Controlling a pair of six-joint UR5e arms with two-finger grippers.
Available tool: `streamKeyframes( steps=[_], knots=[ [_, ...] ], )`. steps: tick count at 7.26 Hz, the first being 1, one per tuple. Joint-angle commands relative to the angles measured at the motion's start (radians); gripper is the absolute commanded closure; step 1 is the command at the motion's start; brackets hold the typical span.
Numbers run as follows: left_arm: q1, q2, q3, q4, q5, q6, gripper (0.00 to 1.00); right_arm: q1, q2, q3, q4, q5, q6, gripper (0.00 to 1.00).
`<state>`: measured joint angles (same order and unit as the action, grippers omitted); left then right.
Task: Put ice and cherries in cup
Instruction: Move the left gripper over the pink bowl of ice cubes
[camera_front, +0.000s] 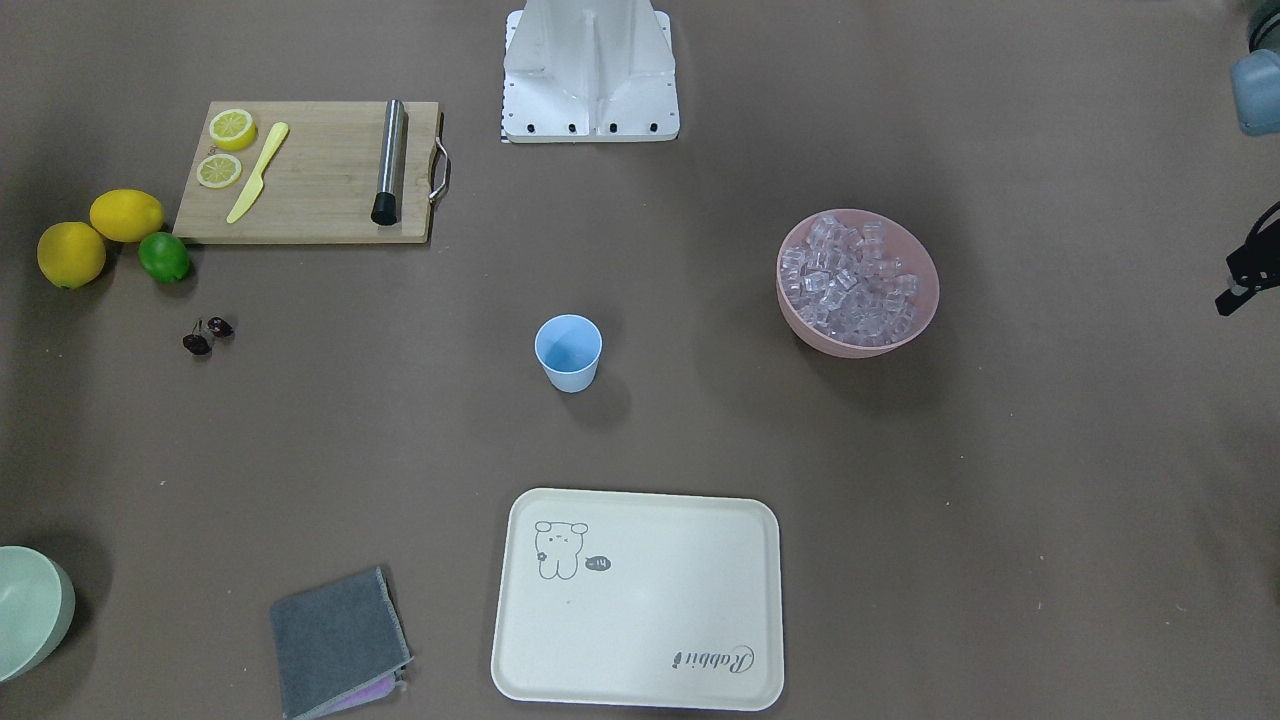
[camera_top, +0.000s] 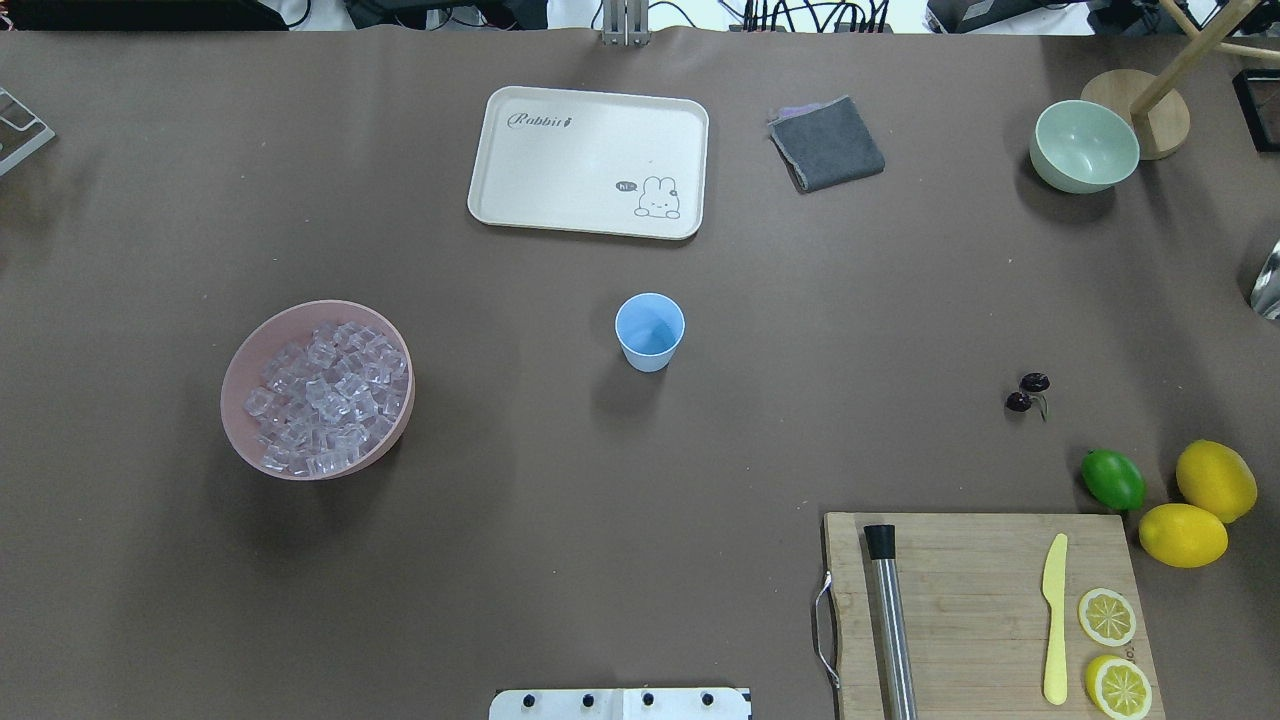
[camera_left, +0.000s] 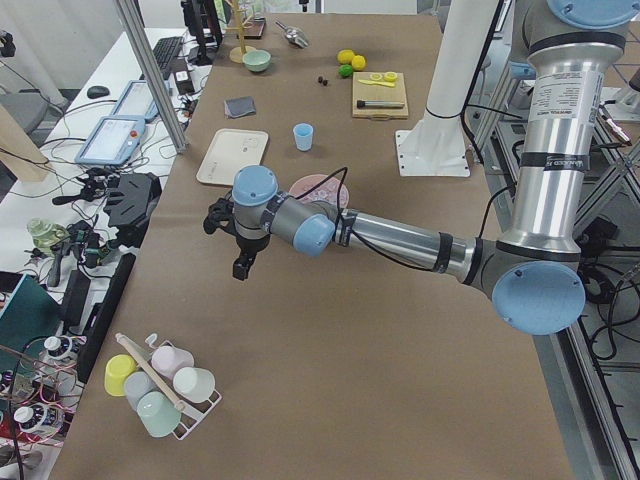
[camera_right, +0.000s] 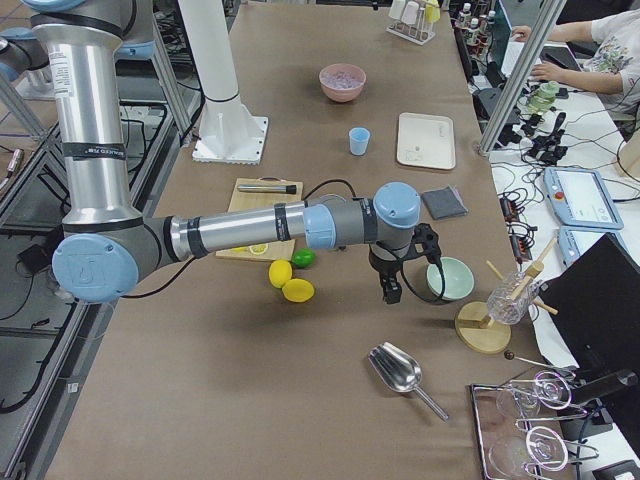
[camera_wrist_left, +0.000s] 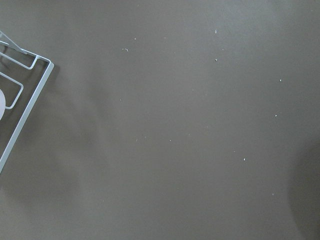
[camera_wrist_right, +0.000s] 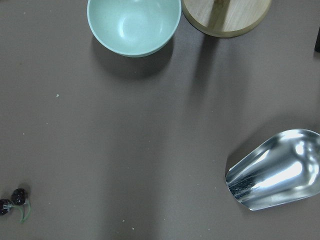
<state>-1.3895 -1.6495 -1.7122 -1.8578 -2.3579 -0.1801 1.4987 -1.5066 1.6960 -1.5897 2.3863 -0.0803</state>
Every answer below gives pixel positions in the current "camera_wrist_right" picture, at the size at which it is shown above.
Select wooden stand with round base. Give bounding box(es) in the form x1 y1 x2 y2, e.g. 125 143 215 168
181 0 272 38

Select light green bowl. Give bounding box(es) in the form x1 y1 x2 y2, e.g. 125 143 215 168
86 0 182 58

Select shiny metal scoop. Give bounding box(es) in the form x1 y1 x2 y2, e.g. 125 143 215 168
225 129 320 211

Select dark red cherry pair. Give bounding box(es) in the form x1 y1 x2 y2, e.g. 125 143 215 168
0 188 32 224

